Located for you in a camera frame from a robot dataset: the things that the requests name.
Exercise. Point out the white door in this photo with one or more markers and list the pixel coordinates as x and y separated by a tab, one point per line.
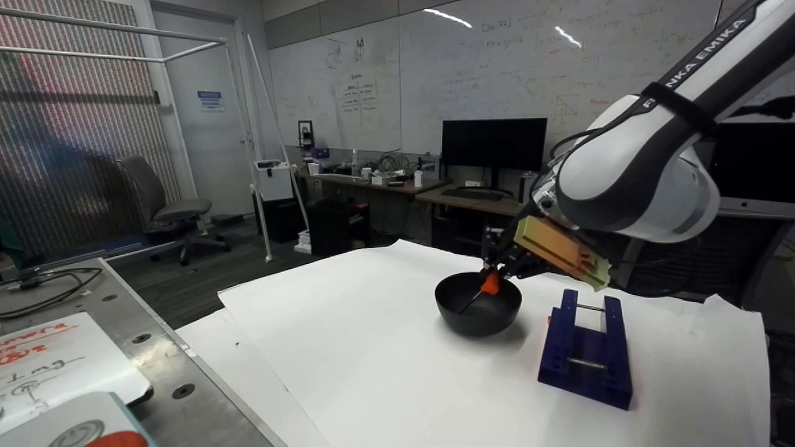
208	125

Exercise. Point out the wooden desk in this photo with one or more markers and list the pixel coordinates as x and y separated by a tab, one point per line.
413	193

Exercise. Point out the small white cabinet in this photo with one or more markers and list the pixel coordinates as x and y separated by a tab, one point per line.
274	181

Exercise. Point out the black computer monitor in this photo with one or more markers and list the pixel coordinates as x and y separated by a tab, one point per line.
492	146

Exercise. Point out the black box under desk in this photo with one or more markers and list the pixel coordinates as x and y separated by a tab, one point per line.
340	228

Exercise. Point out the paper with red writing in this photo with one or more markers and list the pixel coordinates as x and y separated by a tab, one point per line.
58	364

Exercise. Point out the black wall device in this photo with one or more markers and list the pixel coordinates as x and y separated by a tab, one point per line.
306	136

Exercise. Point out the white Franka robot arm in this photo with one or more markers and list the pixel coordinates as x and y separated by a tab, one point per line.
655	157

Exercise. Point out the white paper sheet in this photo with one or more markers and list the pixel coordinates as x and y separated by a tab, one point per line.
374	364

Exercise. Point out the white pipe frame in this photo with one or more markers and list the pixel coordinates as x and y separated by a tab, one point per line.
258	150

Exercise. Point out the white round disc object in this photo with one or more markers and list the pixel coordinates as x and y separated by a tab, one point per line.
78	424

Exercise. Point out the metal table frame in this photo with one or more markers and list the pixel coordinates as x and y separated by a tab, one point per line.
166	364

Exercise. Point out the black keyboard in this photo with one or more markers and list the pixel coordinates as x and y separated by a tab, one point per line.
475	193

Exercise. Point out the gray office chair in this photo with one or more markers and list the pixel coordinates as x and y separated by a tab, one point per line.
171	208

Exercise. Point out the white cup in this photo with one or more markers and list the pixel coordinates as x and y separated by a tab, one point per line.
419	177

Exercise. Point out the black bowl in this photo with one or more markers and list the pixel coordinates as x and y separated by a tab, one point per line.
478	310

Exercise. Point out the blue plastic rack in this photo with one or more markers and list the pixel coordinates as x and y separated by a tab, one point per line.
587	351

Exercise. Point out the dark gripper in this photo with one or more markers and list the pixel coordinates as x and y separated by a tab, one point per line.
562	249

